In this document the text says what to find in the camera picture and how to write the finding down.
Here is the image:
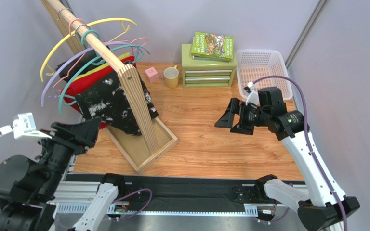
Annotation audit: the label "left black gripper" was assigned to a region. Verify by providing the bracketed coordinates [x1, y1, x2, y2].
[37, 115, 103, 196]

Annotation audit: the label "black white patterned trousers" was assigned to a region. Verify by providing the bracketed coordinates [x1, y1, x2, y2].
[75, 63, 159, 137]

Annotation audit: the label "red trousers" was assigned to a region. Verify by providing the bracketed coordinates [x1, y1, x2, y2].
[62, 55, 136, 130]

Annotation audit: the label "lavender plastic hanger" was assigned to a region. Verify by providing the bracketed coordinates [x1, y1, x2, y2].
[40, 41, 133, 107]

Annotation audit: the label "teal plastic hanger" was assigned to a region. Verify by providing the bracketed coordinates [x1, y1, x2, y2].
[58, 41, 149, 115]

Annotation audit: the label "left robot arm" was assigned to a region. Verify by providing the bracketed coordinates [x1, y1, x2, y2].
[0, 113, 101, 231]

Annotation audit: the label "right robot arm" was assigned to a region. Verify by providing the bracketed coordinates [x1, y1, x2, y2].
[215, 98, 360, 231]

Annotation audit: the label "pink plastic hanger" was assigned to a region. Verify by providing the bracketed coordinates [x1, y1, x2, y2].
[52, 18, 148, 93]

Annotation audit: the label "yellow-green trousers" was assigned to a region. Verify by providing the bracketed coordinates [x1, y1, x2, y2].
[73, 52, 134, 82]

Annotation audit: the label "yellow plastic hanger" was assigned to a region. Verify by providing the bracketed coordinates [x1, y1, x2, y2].
[40, 17, 137, 83]

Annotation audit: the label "white plastic basket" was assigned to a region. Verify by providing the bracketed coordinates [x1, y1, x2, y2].
[236, 49, 293, 101]

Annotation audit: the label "green drawer box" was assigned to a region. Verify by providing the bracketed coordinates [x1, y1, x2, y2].
[181, 44, 237, 88]

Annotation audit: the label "wooden clothes rack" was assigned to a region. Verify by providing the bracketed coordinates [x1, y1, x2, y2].
[42, 0, 178, 174]

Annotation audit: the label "pink cube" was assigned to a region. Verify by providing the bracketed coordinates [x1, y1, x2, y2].
[145, 67, 160, 83]

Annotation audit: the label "yellow mug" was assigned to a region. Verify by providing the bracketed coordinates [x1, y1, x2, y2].
[163, 65, 179, 89]

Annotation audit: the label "green treehouse book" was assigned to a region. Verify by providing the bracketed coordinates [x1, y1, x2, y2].
[191, 32, 235, 61]

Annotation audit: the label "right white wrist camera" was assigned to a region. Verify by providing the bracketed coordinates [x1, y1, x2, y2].
[244, 82, 260, 107]

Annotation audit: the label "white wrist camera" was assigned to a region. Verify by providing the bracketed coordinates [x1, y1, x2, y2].
[244, 82, 260, 107]
[0, 113, 52, 141]

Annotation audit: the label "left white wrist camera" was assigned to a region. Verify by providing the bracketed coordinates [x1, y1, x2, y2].
[0, 113, 52, 141]

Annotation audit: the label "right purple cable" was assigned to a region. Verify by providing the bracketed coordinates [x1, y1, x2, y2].
[252, 75, 348, 231]

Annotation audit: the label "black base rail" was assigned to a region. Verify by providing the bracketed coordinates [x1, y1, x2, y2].
[49, 173, 314, 224]

